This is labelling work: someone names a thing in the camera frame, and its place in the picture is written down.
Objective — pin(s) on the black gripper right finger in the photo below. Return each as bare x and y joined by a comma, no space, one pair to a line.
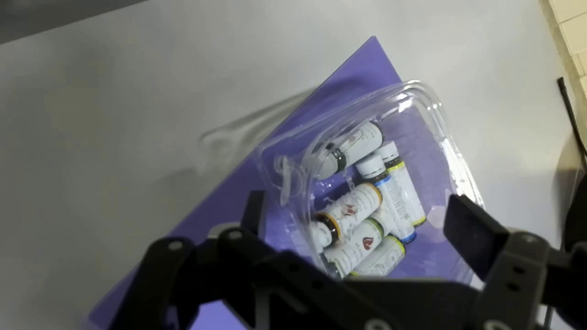
474,234

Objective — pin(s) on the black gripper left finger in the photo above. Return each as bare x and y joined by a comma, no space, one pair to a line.
254,212

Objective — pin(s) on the clear plastic clamshell container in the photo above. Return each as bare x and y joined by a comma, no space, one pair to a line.
428,146

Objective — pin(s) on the purple paper mat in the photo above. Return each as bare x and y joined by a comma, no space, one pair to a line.
367,73

